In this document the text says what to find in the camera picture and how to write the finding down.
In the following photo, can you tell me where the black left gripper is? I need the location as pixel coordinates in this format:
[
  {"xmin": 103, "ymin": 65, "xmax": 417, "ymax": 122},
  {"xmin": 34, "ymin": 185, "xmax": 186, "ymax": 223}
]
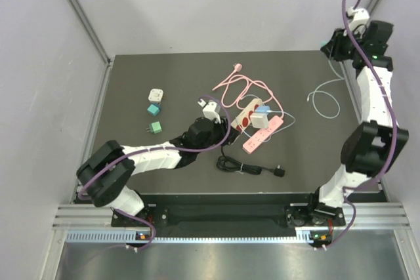
[{"xmin": 196, "ymin": 114, "xmax": 240, "ymax": 153}]

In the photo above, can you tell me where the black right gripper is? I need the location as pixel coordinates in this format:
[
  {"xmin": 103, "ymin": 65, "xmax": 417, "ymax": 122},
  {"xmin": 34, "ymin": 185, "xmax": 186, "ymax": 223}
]
[{"xmin": 321, "ymin": 26, "xmax": 366, "ymax": 62}]

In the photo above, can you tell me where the beige red power strip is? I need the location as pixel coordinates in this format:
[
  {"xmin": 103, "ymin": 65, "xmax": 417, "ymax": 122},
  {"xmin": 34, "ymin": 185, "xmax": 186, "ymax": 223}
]
[{"xmin": 230, "ymin": 98, "xmax": 263, "ymax": 132}]

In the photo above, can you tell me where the white usb charger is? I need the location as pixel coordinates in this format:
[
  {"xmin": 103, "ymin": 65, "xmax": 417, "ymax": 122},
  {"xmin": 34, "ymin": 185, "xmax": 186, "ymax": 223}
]
[{"xmin": 250, "ymin": 112, "xmax": 269, "ymax": 129}]

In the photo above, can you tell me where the pink power strip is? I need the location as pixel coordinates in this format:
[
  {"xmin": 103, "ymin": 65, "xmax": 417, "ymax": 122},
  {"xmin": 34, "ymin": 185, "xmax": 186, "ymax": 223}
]
[{"xmin": 242, "ymin": 115, "xmax": 284, "ymax": 154}]

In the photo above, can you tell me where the green usb charger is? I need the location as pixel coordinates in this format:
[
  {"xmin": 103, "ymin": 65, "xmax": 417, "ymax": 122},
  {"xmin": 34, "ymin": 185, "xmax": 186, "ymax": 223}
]
[{"xmin": 146, "ymin": 121, "xmax": 162, "ymax": 134}]

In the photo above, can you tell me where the white square plug adapter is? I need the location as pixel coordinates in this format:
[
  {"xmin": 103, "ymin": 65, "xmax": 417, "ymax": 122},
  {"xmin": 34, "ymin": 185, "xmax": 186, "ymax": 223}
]
[{"xmin": 148, "ymin": 89, "xmax": 164, "ymax": 104}]

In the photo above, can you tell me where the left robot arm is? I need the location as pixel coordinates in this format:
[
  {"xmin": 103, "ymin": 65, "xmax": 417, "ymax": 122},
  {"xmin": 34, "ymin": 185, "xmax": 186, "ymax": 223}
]
[{"xmin": 76, "ymin": 117, "xmax": 240, "ymax": 226}]

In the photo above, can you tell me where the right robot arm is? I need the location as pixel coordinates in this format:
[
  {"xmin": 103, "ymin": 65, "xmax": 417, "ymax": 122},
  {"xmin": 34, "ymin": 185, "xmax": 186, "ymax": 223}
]
[{"xmin": 306, "ymin": 20, "xmax": 409, "ymax": 225}]

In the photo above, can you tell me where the blue usb charger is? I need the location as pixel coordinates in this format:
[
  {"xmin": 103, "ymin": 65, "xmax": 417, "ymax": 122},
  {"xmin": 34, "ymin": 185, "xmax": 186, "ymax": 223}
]
[{"xmin": 255, "ymin": 106, "xmax": 270, "ymax": 113}]

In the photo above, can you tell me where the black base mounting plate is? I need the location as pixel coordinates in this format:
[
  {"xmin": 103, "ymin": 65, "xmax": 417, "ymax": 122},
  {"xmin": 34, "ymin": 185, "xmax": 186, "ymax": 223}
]
[{"xmin": 111, "ymin": 193, "xmax": 345, "ymax": 238}]

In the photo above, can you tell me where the light green usb cable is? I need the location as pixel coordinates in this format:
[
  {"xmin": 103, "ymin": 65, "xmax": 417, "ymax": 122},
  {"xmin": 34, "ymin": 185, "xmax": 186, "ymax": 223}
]
[{"xmin": 306, "ymin": 60, "xmax": 345, "ymax": 119}]

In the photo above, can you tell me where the black power cord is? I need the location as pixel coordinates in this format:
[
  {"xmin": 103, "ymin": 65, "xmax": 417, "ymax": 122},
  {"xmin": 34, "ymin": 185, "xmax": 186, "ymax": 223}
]
[{"xmin": 215, "ymin": 145, "xmax": 285, "ymax": 178}]

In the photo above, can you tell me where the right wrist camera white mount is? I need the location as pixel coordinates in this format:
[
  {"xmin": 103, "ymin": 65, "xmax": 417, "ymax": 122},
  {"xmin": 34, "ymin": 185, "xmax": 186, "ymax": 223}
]
[{"xmin": 346, "ymin": 7, "xmax": 370, "ymax": 32}]

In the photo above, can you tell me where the pink power cord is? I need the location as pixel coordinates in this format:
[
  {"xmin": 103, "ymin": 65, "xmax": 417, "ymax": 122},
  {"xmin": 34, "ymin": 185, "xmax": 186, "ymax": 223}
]
[{"xmin": 212, "ymin": 70, "xmax": 285, "ymax": 119}]

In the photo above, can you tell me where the pink round wall plug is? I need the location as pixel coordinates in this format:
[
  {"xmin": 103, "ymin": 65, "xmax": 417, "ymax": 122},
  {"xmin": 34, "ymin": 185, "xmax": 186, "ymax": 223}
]
[{"xmin": 233, "ymin": 63, "xmax": 243, "ymax": 73}]

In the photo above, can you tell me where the slotted grey cable duct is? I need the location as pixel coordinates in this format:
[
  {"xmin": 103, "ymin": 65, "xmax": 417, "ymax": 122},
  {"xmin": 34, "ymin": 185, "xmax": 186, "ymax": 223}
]
[{"xmin": 66, "ymin": 230, "xmax": 328, "ymax": 244}]

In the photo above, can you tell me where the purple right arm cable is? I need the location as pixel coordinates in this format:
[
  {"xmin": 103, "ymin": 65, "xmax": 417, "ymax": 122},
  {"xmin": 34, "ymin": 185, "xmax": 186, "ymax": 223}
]
[{"xmin": 314, "ymin": 0, "xmax": 400, "ymax": 250}]

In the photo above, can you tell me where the aluminium frame rail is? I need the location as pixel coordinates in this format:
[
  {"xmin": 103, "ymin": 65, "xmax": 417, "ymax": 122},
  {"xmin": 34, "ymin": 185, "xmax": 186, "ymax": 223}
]
[{"xmin": 52, "ymin": 203, "xmax": 410, "ymax": 243}]

